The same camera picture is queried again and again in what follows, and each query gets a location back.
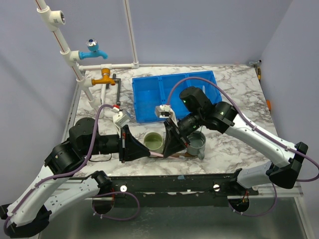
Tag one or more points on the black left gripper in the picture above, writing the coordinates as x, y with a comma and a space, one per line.
130, 148

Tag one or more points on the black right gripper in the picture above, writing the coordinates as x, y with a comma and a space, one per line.
173, 142

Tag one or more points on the oval wooden tray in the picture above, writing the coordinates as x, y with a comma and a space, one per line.
185, 155

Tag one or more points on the light green ceramic mug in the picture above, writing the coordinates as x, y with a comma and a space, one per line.
154, 142

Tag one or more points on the pink toothbrush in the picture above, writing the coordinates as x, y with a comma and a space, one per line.
154, 154

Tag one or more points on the grey ceramic mug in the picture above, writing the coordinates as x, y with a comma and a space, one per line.
197, 144

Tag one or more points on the blue plastic divided bin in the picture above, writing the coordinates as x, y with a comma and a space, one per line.
153, 91

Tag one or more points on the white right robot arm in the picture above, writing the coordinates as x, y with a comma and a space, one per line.
285, 158

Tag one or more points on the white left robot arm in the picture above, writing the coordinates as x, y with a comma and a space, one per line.
33, 210

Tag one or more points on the black metal hex key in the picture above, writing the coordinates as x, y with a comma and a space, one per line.
118, 82

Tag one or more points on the orange plastic faucet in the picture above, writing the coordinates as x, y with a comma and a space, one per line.
106, 79

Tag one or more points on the blue plastic faucet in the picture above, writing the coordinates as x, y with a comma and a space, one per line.
94, 51

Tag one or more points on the yellow black tool at corner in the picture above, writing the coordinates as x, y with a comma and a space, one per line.
256, 65

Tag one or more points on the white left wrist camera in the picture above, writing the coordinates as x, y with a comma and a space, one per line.
120, 119

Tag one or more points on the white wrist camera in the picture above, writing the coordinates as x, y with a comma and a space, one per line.
120, 119
167, 113

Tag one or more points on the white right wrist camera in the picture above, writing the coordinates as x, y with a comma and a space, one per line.
167, 113

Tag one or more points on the black metal base rail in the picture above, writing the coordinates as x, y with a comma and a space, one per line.
168, 191

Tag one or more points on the aluminium extrusion rail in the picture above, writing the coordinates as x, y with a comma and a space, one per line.
268, 191

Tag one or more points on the orange clamp on wall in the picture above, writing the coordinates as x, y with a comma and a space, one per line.
269, 105

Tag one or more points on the white PVC pipe frame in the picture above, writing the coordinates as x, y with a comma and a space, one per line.
53, 19

